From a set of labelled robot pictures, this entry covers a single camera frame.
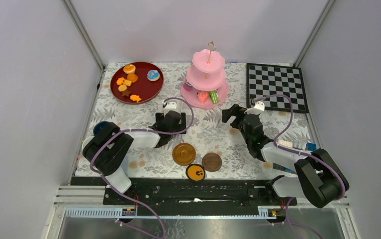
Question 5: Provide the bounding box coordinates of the dark red round tray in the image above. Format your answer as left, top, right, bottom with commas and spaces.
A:
110, 62, 164, 105

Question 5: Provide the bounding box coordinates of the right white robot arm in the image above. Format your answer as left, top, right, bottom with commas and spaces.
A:
222, 101, 350, 208

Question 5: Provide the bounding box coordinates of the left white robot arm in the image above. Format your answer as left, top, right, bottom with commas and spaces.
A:
82, 111, 187, 205

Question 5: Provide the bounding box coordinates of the green layered cake slice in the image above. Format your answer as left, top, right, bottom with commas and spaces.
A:
209, 90, 219, 104

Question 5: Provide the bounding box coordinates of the light brown wooden coaster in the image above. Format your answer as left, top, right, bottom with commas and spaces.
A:
172, 143, 196, 166

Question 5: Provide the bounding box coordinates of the beige toy brick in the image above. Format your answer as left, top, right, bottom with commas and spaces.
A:
278, 139, 293, 148

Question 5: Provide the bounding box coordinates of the floral tablecloth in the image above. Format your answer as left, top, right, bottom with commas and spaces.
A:
75, 62, 322, 181

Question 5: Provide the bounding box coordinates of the purple cake slice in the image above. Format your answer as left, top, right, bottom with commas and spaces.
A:
183, 81, 193, 91

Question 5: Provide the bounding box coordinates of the black white chessboard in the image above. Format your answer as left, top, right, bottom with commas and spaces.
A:
246, 63, 309, 114

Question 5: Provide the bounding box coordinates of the pink three-tier cake stand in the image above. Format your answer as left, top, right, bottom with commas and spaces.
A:
180, 41, 229, 109

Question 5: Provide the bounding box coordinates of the dark brown wooden coaster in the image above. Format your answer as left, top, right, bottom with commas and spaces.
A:
202, 153, 222, 172

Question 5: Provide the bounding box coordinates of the blue frosted donut toy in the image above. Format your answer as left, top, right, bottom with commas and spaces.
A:
147, 70, 160, 82

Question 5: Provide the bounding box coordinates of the dark grey brick baseplate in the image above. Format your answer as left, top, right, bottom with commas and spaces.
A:
292, 144, 306, 150

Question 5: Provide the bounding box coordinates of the brown star cookie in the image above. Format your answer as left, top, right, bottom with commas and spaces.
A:
121, 89, 130, 97

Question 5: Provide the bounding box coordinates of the orange face black coaster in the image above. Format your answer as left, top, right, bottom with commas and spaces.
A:
186, 164, 206, 182

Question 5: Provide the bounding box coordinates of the orange round cookie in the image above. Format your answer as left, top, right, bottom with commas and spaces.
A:
126, 73, 138, 83

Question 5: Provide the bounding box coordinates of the blue toy brick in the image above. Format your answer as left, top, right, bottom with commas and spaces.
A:
305, 142, 318, 152

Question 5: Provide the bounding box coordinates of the orange flower cookie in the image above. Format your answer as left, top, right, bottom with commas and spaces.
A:
116, 77, 125, 86

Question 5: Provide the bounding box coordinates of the orange pancake stack toy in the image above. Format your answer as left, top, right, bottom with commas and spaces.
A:
123, 64, 136, 74

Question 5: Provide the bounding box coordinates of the dark blue mug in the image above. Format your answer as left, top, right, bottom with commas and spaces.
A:
93, 121, 108, 135

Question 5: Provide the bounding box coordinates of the white pink mug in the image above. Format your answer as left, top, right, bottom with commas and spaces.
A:
81, 136, 93, 152

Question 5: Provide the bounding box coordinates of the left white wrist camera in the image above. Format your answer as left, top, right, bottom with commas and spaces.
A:
163, 101, 180, 114

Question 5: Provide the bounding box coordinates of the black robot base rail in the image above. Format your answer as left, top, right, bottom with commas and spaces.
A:
102, 178, 298, 217

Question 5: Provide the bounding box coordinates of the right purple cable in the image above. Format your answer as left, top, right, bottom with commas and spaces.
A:
250, 94, 347, 239

